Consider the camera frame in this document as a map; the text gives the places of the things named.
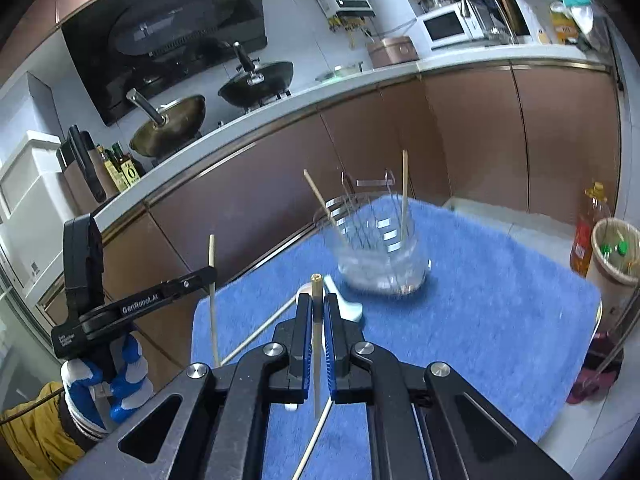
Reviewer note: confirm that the brass coloured wok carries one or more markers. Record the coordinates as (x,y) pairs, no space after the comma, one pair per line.
(169,127)

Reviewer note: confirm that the chrome sink faucet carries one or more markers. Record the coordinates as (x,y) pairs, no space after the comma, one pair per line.
(494,24)

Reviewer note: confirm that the white rice storage box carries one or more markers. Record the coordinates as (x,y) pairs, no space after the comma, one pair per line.
(35,204)

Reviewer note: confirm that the light blue ceramic spoon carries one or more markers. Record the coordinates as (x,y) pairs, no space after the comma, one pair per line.
(349,310)

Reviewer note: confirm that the yellow jacket sleeve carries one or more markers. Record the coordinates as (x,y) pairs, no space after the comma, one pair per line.
(44,442)

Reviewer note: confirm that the white microwave oven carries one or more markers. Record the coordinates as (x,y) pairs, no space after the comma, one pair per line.
(446,26)

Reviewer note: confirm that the wooden chopstick short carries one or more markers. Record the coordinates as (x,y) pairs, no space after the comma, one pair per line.
(404,194)

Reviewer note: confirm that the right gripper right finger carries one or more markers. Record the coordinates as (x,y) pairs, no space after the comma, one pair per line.
(425,422)

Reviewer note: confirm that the clear utensil holder jar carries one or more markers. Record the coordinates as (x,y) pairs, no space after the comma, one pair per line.
(372,257)

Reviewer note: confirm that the long diagonal wooden chopstick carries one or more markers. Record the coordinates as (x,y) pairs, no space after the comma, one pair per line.
(259,330)

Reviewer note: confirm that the knife block with knives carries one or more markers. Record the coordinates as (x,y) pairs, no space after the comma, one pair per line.
(84,170)

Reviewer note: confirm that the left blue white gloved hand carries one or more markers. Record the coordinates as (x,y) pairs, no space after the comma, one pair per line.
(96,404)

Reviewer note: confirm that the wooden chopstick angled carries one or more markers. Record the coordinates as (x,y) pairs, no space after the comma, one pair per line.
(322,202)

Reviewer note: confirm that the beige waste bin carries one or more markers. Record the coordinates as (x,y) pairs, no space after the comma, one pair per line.
(614,267)

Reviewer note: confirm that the blue fluffy towel mat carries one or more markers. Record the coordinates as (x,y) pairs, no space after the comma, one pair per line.
(514,323)

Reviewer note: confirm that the oil bottles on counter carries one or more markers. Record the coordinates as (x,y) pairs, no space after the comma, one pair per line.
(123,169)

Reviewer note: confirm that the cooking oil bottle on floor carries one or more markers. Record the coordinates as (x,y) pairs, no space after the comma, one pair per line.
(593,207)

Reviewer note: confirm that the pink rice cooker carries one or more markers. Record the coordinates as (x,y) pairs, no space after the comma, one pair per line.
(392,51)

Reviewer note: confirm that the yellow bottle by sink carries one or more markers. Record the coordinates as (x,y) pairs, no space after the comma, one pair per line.
(563,24)

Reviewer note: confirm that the black wok with lid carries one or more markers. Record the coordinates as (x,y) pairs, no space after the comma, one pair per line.
(256,83)

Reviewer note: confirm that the pink ceramic spoon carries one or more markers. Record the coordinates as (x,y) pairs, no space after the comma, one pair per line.
(305,289)

